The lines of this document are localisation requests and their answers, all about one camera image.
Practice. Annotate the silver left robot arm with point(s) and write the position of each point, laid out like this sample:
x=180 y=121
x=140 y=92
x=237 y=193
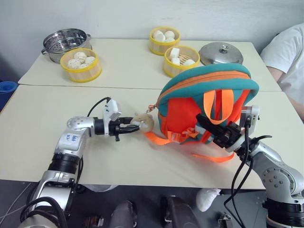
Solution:
x=71 y=140

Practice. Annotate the bamboo steamer with speckled buns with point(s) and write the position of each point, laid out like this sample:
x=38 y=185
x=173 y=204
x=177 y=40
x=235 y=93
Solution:
x=80 y=74

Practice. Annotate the white cloth bundle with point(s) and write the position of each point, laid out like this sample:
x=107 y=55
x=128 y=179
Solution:
x=206 y=198

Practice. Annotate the yellow rimmed bamboo steamer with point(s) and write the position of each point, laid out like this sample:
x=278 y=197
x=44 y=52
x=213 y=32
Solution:
x=158 y=48
x=171 y=70

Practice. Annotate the tan plush hamster charm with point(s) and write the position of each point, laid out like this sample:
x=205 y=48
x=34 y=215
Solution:
x=145 y=122

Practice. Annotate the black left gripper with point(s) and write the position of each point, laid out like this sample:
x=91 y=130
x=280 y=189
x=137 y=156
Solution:
x=113 y=129

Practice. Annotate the perforated steel steamer pot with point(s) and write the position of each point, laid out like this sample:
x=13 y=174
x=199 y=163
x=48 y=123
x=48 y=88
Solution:
x=61 y=40

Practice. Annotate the white cloth scrap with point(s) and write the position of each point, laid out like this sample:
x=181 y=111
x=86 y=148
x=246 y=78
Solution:
x=102 y=187

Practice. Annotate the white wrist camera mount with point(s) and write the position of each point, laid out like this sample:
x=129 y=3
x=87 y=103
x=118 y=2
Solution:
x=255 y=116
x=111 y=110

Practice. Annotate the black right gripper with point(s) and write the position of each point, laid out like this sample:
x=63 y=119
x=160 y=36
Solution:
x=229 y=136

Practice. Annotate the dark rounded shape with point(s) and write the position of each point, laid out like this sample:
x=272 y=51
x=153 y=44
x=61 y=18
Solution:
x=124 y=215

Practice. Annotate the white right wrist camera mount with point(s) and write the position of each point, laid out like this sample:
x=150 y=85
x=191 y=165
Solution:
x=255 y=116

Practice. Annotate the person in white shirt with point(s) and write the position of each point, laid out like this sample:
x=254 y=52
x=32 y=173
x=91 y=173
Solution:
x=288 y=52

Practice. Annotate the speckled white bun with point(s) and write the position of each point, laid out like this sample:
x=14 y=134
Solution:
x=79 y=57
x=90 y=60
x=72 y=63

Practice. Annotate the smooth white bun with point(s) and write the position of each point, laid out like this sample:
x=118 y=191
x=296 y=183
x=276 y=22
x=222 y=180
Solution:
x=174 y=52
x=170 y=34
x=176 y=61
x=190 y=62
x=170 y=40
x=158 y=36

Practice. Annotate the orange and teal backpack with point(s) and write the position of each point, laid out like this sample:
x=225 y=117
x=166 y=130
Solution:
x=180 y=114

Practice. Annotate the steel pot lid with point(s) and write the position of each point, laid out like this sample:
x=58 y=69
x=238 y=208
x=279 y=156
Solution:
x=213 y=55

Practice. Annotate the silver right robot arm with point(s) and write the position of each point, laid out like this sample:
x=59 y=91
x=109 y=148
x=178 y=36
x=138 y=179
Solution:
x=278 y=173

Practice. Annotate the person's bare forearm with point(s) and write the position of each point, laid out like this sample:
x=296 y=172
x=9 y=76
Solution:
x=276 y=73

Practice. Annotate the blue round container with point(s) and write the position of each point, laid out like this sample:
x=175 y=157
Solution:
x=7 y=91

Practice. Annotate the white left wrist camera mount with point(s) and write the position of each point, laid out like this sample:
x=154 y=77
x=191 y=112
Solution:
x=111 y=110

